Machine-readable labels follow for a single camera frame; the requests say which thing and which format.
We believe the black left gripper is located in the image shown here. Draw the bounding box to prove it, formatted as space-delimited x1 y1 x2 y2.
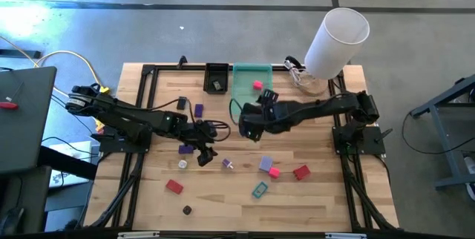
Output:
182 119 219 168

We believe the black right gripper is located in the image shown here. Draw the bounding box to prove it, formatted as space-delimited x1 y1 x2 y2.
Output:
239 102 278 143

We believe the lavender wall charger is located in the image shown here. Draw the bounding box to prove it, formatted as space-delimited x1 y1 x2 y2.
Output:
258 155 275 173

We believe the red rectangular block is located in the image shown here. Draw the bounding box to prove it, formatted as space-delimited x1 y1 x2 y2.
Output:
165 179 185 195

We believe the red charger block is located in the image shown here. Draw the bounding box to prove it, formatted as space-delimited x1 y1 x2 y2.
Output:
292 164 311 181

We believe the teal translucent plastic tray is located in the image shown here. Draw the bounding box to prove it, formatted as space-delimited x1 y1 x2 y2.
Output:
230 62 274 117

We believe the teal digital clock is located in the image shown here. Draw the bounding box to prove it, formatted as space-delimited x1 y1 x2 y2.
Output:
252 181 269 200

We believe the black mesh bin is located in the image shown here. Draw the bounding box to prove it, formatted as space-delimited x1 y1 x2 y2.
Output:
203 62 231 96

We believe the white table lamp wooden base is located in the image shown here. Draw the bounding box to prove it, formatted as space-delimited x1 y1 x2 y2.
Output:
296 7 371 97

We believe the white printed box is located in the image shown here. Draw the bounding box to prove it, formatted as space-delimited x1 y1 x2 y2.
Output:
47 140 94 189

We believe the black support beam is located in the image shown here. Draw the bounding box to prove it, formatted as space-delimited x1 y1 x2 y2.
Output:
38 145 98 181

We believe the dark grey side table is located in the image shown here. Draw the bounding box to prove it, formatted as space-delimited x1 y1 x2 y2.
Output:
0 65 58 175

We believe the grey blue metal stand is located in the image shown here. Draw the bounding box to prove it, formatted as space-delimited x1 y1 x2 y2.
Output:
409 73 475 190

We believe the black chair part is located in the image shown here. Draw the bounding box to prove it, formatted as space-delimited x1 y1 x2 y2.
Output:
0 206 25 237

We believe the black floor bar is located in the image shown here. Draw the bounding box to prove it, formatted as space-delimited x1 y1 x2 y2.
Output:
0 48 42 60

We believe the black left wrist camera cable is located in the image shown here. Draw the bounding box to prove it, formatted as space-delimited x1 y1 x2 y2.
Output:
146 97 232 143

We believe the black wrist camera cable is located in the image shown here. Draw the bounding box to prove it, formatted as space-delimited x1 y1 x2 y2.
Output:
229 97 244 127
146 97 232 143

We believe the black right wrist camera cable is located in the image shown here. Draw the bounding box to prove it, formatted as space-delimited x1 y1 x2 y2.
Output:
229 97 244 127

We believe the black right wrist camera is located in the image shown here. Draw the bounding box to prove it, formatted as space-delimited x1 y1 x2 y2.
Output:
259 89 280 107

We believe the white coiled lamp cord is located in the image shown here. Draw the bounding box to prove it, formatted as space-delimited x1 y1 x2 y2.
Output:
287 64 311 88

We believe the black cable strap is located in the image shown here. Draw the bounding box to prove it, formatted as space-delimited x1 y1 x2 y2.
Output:
284 56 306 71

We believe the black aluminium table frame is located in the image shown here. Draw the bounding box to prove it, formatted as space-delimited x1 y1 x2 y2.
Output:
88 62 400 233

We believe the white metal bracket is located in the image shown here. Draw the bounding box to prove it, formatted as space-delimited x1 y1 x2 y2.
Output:
117 231 161 239
324 232 367 239

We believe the cream cable yellow plug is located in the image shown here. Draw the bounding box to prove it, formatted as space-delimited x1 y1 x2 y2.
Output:
0 35 111 112

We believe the black clamp handle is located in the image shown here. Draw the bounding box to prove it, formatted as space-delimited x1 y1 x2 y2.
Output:
373 128 394 144

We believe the black floor cable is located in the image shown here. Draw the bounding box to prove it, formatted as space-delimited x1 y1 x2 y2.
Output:
402 111 475 157

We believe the red handled tool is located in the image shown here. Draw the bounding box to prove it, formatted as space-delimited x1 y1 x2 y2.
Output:
0 82 24 111

